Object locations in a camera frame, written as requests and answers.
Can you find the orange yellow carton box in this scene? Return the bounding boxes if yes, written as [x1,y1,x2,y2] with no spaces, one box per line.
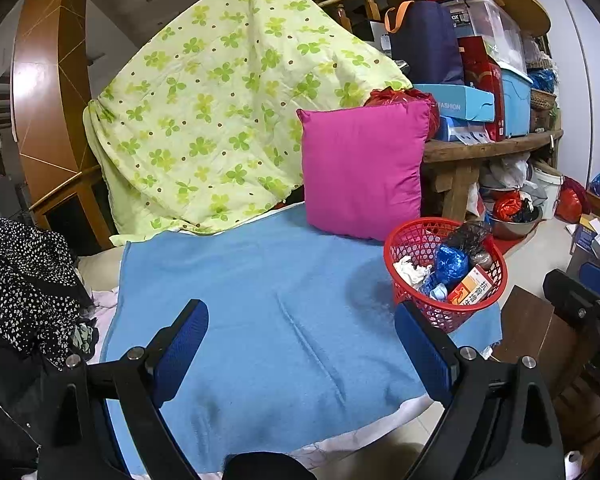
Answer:
[447,266,496,307]

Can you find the brown wooden board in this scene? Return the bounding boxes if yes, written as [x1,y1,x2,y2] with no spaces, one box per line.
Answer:
[490,285,581,396]

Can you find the navy white carton box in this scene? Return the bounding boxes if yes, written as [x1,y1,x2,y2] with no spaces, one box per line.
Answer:
[571,212,600,256]

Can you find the blue shoebox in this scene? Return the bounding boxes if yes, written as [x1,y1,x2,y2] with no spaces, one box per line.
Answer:
[412,82,496,123]

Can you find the dark green patterned cloth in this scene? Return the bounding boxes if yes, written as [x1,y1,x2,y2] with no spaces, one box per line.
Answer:
[70,320,101,361]

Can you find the metal bowl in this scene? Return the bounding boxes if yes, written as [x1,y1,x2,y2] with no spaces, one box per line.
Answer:
[487,205,543,240]

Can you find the tall red box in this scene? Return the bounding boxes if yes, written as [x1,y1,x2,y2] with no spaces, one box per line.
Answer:
[457,36,506,142]

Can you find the red black plastic bag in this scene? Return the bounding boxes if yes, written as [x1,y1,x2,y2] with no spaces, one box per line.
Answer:
[492,191,541,223]

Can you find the black jacket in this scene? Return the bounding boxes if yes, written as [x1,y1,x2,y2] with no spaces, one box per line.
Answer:
[0,305,56,466]

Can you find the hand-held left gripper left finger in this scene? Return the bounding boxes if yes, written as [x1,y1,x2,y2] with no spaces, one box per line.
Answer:
[37,298,210,480]

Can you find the white blue carton box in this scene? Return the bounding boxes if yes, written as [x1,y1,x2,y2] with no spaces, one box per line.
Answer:
[435,116,491,143]

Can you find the white plastic bag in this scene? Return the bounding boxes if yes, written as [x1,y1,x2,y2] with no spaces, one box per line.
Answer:
[482,152,531,191]

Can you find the pink pillow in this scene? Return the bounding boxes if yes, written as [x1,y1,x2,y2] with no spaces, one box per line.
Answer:
[296,99,433,243]

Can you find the round wooden tabletop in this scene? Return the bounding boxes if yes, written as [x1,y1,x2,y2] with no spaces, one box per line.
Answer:
[386,0,552,37]

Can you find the clear plastic storage box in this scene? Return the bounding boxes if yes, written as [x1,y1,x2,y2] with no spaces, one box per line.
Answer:
[440,0,528,73]

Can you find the curved brown wooden panel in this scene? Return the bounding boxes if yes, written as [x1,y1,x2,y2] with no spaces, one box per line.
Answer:
[10,0,101,176]

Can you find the red mesh basket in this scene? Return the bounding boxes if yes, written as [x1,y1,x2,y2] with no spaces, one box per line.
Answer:
[383,217,508,333]

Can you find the blue blanket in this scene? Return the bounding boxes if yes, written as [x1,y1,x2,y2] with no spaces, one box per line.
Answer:
[100,202,503,476]

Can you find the navy bag orange handles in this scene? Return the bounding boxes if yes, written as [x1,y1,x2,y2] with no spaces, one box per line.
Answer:
[384,1,465,86]

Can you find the white bucket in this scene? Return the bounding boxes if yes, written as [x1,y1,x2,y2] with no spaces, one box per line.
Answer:
[530,162,565,220]

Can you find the shiny red plastic bag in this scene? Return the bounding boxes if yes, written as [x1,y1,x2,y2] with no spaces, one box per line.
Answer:
[365,87,441,139]

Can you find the cream pillow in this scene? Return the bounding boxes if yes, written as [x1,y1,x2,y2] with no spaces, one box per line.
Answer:
[77,247,126,291]

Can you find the wicker basket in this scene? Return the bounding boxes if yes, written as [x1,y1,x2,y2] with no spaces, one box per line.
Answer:
[530,89,558,111]

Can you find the blue plastic bag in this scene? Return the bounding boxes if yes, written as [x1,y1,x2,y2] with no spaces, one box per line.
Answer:
[434,245,470,288]

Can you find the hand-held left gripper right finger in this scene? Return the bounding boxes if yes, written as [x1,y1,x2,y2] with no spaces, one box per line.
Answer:
[394,300,567,480]

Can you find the wooden cabinet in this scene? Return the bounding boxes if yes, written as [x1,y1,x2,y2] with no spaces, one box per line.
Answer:
[27,165,113,251]

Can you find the white tissue ball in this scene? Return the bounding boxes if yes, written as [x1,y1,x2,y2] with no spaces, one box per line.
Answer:
[394,255,433,288]

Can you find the green floral quilt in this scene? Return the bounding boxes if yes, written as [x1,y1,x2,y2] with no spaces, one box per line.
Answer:
[82,0,413,236]

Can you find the tied red sack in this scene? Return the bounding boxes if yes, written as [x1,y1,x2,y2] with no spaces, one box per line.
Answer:
[555,177,591,224]

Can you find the black white-spotted garment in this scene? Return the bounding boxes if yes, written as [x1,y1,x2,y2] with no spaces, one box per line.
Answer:
[0,217,93,368]

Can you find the light blue storage bin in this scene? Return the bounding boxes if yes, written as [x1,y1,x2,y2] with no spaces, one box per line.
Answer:
[500,65,533,138]

